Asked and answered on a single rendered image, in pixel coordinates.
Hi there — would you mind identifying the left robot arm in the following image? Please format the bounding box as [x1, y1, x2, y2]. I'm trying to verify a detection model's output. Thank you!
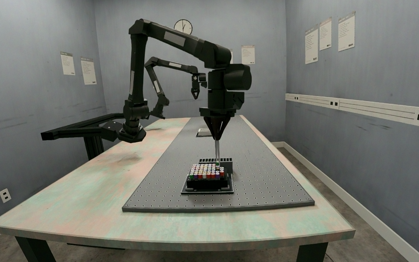
[144, 57, 207, 116]

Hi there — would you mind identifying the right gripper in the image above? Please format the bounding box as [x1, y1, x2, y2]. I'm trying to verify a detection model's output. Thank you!
[199, 89, 236, 140]

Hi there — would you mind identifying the black vial rack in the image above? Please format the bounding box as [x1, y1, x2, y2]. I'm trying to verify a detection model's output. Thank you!
[187, 168, 228, 189]

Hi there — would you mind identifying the white tube carrier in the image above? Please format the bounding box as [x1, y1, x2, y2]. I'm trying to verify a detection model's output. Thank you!
[198, 128, 212, 136]

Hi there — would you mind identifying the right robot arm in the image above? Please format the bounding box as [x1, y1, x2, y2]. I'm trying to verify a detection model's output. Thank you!
[119, 19, 252, 139]

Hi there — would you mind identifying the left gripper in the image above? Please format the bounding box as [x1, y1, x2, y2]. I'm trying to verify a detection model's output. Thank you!
[191, 82, 200, 99]

